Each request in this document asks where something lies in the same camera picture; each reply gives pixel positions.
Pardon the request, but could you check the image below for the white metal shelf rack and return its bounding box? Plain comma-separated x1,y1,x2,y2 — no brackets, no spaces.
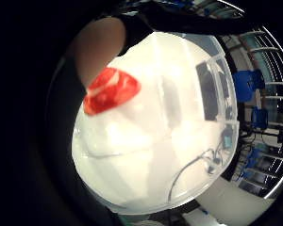
239,26,283,201

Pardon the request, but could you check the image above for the red and white toy food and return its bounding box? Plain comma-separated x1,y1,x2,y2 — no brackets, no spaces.
82,67,142,117

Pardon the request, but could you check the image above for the grey cable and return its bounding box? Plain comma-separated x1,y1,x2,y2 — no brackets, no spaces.
167,147,225,204

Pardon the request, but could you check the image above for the clear plastic container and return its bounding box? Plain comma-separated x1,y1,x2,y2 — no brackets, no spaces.
194,53,241,149

